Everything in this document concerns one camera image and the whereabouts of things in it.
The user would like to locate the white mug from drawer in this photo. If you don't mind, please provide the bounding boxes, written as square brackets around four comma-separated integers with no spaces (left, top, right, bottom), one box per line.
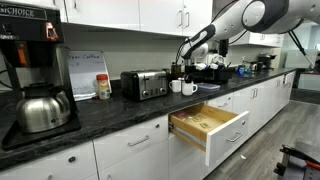
[182,82,198,96]

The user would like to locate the orange lid creamer jar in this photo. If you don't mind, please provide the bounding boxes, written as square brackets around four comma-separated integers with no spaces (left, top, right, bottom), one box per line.
[96,74,110,99]

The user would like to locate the small whiteboard sign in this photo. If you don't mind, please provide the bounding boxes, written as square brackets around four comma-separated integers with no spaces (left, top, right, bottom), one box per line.
[67,51,112,101]

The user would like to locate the black coffee maker machine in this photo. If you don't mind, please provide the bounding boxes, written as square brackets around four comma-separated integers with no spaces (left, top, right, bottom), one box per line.
[0,0,81,151]

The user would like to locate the left white drawer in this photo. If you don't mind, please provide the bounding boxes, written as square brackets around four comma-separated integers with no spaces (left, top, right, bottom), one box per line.
[93,115,168,171]

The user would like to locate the far coffee machine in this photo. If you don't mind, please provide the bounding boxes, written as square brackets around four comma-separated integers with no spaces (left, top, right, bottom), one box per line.
[258,53,276,70]

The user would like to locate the white upper cabinets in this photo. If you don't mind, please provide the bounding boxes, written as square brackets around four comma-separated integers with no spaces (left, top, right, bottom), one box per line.
[2,0,213,36]

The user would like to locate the black steel toaster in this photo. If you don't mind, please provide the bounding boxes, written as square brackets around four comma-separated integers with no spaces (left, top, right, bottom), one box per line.
[120,69,168,101]

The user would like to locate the white wooden drawer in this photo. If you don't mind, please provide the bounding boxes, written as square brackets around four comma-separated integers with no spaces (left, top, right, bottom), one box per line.
[169,103,249,167]

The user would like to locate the white mug on counter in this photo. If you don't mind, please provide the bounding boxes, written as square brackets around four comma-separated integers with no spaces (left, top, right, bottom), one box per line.
[169,80,181,93]

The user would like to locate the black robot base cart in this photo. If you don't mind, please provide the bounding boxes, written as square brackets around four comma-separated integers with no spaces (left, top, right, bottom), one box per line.
[273,144,320,180]

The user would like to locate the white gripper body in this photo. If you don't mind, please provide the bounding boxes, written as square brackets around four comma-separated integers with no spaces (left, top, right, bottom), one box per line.
[191,43,209,59]

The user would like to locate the white lower cabinet door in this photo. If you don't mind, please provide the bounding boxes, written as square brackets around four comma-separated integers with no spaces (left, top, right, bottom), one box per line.
[168,133,204,180]

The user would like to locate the clear plastic container lid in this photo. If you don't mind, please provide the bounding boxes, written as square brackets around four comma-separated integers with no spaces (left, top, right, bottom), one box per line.
[196,82,220,91]

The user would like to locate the steel coffee carafe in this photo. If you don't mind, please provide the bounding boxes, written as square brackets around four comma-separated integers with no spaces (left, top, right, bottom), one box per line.
[16,82,72,133]

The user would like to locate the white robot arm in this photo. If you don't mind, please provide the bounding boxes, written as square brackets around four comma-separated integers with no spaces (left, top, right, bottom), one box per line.
[180,0,320,59]

